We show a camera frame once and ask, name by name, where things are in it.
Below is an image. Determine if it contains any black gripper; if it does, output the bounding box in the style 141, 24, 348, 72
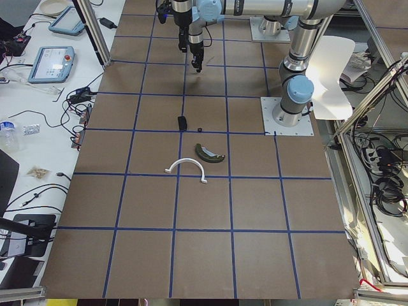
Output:
178, 27, 189, 53
189, 41, 204, 73

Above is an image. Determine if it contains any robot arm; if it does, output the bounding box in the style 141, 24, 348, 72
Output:
166, 1, 344, 128
171, 1, 204, 73

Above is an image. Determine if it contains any black brake pad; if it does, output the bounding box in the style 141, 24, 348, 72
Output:
177, 116, 188, 132

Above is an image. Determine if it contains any black power adapter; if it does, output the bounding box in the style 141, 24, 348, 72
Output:
99, 17, 117, 29

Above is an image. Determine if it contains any green brake shoe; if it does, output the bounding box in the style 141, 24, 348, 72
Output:
194, 143, 225, 163

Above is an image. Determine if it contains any far blue teach pendant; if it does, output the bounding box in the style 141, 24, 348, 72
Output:
48, 6, 84, 36

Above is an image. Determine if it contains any blue teach pendant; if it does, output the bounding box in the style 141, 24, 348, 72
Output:
48, 6, 84, 36
28, 46, 75, 84

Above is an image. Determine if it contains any near blue teach pendant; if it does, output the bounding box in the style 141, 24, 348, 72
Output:
28, 46, 75, 84

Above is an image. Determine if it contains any beige plate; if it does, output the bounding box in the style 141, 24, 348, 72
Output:
40, 0, 70, 17

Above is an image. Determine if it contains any white plastic chair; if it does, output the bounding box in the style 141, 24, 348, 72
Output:
306, 36, 355, 120

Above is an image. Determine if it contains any clear plastic bottle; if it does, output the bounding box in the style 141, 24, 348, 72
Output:
1, 120, 20, 152

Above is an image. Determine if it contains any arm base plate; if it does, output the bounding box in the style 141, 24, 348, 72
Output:
261, 97, 314, 136
250, 17, 290, 43

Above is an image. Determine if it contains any aluminium frame post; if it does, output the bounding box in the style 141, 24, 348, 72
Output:
73, 0, 112, 67

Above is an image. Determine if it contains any white curved plastic bracket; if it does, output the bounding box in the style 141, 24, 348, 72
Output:
164, 157, 208, 186

